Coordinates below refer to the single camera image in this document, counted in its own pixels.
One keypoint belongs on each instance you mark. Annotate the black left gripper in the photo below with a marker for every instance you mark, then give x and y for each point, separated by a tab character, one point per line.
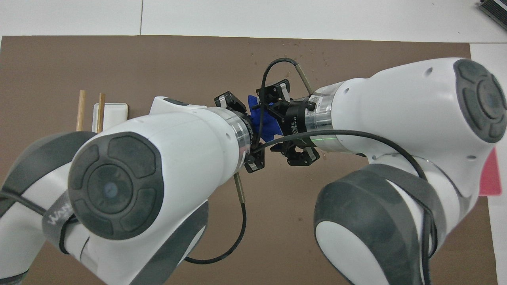
252	128

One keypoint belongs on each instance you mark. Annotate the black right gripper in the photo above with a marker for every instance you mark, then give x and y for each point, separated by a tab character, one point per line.
297	118

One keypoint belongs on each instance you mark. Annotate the blue towel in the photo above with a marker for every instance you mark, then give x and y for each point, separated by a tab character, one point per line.
267	124

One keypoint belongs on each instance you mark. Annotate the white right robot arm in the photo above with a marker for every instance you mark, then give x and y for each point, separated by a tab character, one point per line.
396	99

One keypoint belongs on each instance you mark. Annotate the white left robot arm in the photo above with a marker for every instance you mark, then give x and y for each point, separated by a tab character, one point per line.
178	158

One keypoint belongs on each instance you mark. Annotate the brown table mat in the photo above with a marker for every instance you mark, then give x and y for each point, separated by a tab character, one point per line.
158	63

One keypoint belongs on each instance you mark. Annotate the wooden rack rod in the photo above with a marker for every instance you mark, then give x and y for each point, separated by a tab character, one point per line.
81	109
101	111

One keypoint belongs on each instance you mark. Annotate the pink plastic bin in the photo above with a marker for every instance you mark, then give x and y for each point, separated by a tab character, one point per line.
491	178

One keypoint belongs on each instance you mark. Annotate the grey ribbed metal object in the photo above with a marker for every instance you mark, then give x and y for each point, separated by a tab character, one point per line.
495	10

